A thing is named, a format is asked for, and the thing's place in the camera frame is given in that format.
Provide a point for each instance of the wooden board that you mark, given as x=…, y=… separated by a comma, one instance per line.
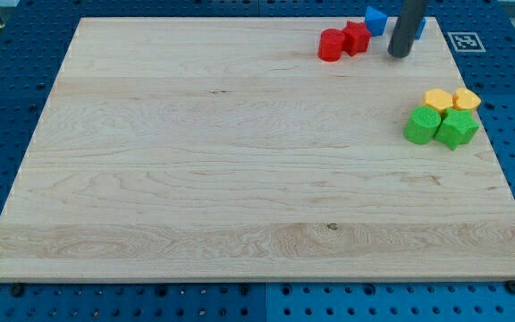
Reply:
x=175, y=150

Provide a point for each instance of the red cylinder block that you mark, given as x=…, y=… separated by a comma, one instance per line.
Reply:
x=330, y=45

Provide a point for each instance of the red star block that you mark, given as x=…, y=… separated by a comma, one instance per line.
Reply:
x=357, y=38

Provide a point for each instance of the green cylinder block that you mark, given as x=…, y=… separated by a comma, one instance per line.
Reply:
x=422, y=125

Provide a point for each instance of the blue triangle block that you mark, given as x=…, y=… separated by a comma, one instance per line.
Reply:
x=375, y=21

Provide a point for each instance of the yellow hexagon block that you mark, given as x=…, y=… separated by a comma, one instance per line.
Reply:
x=438, y=99

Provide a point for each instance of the green star block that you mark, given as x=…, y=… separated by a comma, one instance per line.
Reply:
x=458, y=127

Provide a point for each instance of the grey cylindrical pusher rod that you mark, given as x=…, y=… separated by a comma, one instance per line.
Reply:
x=406, y=28

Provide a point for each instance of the yellow heart block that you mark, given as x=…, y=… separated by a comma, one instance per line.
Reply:
x=465, y=99

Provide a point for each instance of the blue block behind rod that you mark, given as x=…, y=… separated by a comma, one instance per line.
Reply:
x=420, y=29

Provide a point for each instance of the white fiducial marker tag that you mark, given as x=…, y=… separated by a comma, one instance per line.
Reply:
x=466, y=42

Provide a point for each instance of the black bolt left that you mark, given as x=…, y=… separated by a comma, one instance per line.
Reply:
x=16, y=290

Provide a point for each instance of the black bolt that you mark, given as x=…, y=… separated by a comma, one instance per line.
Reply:
x=510, y=286
x=16, y=290

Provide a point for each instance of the black bolt right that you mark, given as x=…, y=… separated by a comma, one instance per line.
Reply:
x=510, y=286

